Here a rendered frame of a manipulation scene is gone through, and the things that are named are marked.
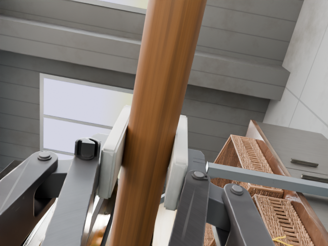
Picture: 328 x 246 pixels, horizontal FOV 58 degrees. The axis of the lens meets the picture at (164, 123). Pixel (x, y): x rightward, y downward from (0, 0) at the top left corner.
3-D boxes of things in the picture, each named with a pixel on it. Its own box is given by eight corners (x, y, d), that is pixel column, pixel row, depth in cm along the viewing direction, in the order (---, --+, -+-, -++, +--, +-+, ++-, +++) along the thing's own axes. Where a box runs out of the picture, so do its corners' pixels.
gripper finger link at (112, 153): (109, 200, 16) (95, 198, 16) (129, 143, 22) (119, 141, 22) (115, 152, 15) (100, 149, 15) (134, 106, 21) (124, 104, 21)
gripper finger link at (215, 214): (184, 196, 13) (249, 209, 13) (184, 147, 18) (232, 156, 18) (178, 222, 14) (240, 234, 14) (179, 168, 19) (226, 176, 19)
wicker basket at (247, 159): (253, 272, 147) (198, 262, 146) (234, 201, 199) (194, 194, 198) (285, 191, 128) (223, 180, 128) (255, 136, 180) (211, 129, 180)
